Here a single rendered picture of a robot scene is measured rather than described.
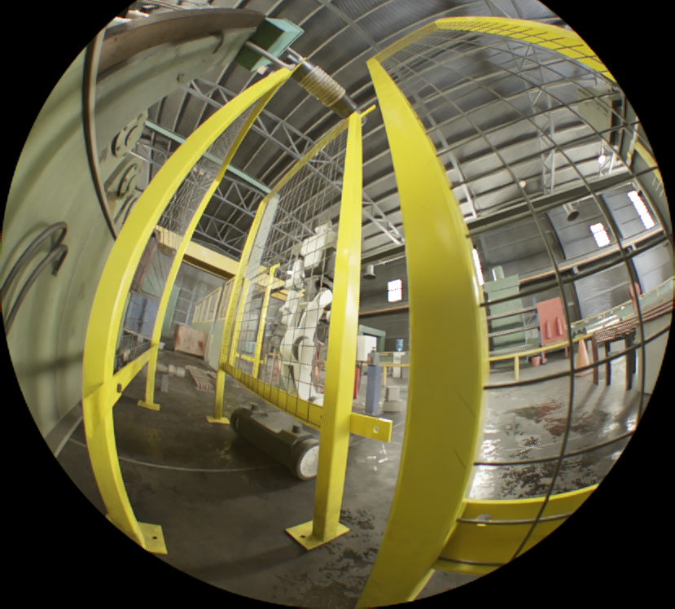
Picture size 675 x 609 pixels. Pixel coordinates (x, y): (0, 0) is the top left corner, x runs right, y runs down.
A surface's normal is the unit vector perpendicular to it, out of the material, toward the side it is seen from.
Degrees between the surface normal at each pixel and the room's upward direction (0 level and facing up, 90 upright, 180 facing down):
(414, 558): 90
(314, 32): 173
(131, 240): 90
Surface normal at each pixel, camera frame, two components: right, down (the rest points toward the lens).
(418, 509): -0.72, -0.34
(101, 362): 0.69, -0.25
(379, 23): 0.00, 0.94
